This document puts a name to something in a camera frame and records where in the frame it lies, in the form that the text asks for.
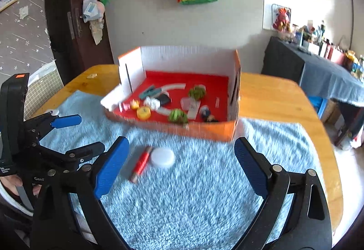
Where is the pink yellow small figurine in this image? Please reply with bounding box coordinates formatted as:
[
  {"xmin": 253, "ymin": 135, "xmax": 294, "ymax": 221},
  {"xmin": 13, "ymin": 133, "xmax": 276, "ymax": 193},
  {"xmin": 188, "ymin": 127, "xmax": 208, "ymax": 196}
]
[{"xmin": 119, "ymin": 99, "xmax": 140, "ymax": 112}]

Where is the red thread spool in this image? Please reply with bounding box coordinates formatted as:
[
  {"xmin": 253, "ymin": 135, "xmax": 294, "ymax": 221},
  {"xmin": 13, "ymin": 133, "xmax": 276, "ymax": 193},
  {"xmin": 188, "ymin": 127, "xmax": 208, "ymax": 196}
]
[{"xmin": 130, "ymin": 146, "xmax": 153, "ymax": 183}]

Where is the yellow bottle cap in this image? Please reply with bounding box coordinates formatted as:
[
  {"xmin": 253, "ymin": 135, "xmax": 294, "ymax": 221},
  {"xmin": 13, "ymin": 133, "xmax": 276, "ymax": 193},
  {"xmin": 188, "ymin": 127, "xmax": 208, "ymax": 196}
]
[{"xmin": 136, "ymin": 106, "xmax": 151, "ymax": 121}]

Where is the black white cloth roll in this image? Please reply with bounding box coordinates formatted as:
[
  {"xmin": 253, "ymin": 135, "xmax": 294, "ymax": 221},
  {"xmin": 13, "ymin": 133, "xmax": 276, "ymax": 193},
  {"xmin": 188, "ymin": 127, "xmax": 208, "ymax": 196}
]
[{"xmin": 143, "ymin": 93, "xmax": 172, "ymax": 111}]

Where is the teal clothespin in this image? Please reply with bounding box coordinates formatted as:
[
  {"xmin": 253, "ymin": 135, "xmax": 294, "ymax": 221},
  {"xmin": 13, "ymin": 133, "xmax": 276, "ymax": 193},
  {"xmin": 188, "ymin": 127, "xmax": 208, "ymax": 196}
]
[{"xmin": 139, "ymin": 85, "xmax": 162, "ymax": 100}]

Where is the dark green yarn ball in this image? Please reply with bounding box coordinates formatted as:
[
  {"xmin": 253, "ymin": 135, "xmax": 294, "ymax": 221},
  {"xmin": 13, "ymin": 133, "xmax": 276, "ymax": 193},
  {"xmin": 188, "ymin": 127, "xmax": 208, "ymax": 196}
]
[{"xmin": 168, "ymin": 108, "xmax": 188, "ymax": 124}]

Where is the clear plastic case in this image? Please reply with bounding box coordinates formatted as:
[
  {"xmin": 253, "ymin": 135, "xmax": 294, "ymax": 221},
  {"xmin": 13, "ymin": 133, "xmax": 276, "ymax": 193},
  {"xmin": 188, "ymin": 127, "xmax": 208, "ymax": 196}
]
[{"xmin": 180, "ymin": 97, "xmax": 197, "ymax": 112}]

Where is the boy figurine blue outfit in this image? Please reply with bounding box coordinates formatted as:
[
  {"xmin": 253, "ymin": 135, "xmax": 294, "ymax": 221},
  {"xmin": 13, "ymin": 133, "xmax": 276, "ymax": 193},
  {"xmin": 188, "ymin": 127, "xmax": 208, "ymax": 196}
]
[{"xmin": 199, "ymin": 105, "xmax": 219, "ymax": 123}]

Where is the light green yarn ball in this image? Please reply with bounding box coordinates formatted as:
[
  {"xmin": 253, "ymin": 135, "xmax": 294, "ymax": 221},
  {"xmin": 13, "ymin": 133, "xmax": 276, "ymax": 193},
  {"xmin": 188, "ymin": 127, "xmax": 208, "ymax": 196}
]
[{"xmin": 188, "ymin": 85, "xmax": 206, "ymax": 101}]

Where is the person left hand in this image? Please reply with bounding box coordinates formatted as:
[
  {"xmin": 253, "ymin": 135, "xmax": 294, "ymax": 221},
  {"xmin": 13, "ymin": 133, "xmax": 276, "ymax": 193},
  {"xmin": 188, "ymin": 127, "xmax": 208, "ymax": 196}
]
[{"xmin": 0, "ymin": 174, "xmax": 42, "ymax": 197}]

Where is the white round jar lid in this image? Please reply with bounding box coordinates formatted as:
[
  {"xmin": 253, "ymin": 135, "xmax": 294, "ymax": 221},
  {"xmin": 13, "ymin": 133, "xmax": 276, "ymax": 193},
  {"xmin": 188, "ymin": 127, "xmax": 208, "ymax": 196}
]
[{"xmin": 150, "ymin": 147, "xmax": 176, "ymax": 169}]

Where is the dark wooden door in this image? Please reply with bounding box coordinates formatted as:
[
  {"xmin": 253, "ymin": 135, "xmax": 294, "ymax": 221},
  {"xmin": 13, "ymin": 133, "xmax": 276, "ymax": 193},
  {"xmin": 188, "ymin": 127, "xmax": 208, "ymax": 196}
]
[{"xmin": 44, "ymin": 0, "xmax": 114, "ymax": 84}]

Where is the light blue towel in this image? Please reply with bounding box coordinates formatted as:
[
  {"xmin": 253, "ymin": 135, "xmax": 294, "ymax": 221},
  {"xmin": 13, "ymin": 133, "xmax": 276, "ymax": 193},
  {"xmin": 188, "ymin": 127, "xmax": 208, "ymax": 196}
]
[{"xmin": 39, "ymin": 90, "xmax": 326, "ymax": 250}]

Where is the plastic bag on door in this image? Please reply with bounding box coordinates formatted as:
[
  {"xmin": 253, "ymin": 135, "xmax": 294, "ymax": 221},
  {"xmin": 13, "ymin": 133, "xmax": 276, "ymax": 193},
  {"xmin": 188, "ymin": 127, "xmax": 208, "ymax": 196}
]
[{"xmin": 82, "ymin": 0, "xmax": 105, "ymax": 23}]

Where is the orange cardboard box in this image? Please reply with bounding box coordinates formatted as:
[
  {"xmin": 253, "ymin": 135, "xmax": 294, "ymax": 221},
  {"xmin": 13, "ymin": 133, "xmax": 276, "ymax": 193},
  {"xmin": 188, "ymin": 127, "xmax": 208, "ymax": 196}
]
[{"xmin": 101, "ymin": 46, "xmax": 241, "ymax": 142}]

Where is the blue covered side table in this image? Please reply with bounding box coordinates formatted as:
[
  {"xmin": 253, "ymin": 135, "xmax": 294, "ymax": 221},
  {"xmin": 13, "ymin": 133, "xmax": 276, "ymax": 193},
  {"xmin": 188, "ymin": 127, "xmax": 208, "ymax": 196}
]
[{"xmin": 261, "ymin": 36, "xmax": 363, "ymax": 135}]

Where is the red plush doll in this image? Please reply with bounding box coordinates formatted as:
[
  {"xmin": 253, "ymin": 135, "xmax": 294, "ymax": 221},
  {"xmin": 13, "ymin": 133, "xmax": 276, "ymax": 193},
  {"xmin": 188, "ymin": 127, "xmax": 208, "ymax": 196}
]
[{"xmin": 272, "ymin": 7, "xmax": 291, "ymax": 32}]

